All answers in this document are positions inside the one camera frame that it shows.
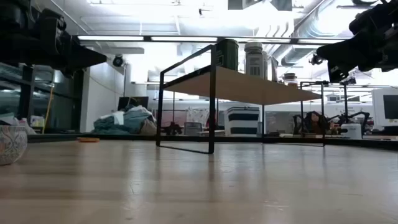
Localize floral cloth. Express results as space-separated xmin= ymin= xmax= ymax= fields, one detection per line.
xmin=186 ymin=107 xmax=210 ymax=124

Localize white-lid spice jar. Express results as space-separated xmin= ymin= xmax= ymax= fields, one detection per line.
xmin=244 ymin=41 xmax=269 ymax=79

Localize patterned ceramic bowl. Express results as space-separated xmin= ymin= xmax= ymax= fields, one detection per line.
xmin=0 ymin=125 xmax=28 ymax=166

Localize white computer monitor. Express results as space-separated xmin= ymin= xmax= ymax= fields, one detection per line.
xmin=371 ymin=88 xmax=398 ymax=128

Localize small white appliance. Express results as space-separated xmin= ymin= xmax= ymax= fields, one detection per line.
xmin=340 ymin=123 xmax=363 ymax=139

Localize black metal rig frame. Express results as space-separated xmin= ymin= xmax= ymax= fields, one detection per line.
xmin=27 ymin=133 xmax=398 ymax=150

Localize yellow extension cable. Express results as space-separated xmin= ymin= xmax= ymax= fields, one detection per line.
xmin=42 ymin=86 xmax=55 ymax=134

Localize teal and white cloth pile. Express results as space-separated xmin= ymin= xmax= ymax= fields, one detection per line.
xmin=93 ymin=105 xmax=158 ymax=136

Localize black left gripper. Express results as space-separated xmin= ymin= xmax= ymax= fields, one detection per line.
xmin=30 ymin=8 xmax=108 ymax=75

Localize black camera stand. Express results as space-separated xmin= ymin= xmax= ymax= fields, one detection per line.
xmin=340 ymin=76 xmax=358 ymax=125

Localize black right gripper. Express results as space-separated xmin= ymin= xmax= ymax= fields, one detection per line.
xmin=316 ymin=0 xmax=398 ymax=83

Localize wooden shelf black metal frame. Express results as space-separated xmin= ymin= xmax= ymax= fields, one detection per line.
xmin=156 ymin=44 xmax=330 ymax=156

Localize black monitor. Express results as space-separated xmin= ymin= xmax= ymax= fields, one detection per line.
xmin=117 ymin=96 xmax=149 ymax=112

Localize ceiling strip light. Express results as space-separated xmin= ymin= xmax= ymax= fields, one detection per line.
xmin=295 ymin=38 xmax=346 ymax=44
xmin=150 ymin=36 xmax=218 ymax=42
xmin=77 ymin=35 xmax=145 ymax=42

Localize dark green spice tin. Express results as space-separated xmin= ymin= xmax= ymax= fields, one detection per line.
xmin=215 ymin=38 xmax=239 ymax=72

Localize grey bin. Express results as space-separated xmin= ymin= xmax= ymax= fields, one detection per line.
xmin=183 ymin=121 xmax=203 ymax=136

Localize black background robot arms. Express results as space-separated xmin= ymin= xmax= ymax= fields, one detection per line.
xmin=293 ymin=110 xmax=371 ymax=136

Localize silver ventilation duct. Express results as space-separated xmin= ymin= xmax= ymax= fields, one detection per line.
xmin=279 ymin=6 xmax=352 ymax=67

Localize white and navy striped box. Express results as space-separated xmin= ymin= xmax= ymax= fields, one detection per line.
xmin=223 ymin=106 xmax=261 ymax=137

